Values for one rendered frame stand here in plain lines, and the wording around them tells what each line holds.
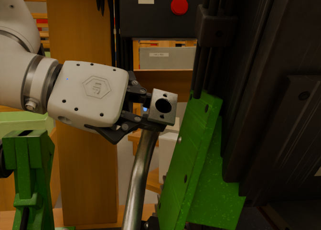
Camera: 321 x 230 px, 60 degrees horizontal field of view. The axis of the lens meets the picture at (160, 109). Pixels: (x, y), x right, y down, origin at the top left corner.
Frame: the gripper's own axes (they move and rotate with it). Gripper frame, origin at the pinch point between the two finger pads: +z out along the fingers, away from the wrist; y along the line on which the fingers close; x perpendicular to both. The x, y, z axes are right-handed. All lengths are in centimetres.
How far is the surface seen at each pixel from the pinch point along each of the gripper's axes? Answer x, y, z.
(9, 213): 53, -9, -28
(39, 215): 25.1, -13.3, -15.5
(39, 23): 468, 475, -232
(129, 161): 291, 112, 23
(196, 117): -7.9, -4.4, 4.2
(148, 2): -2.6, 22.6, -4.9
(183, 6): -3.6, 23.1, 1.7
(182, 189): -4.3, -12.6, 4.2
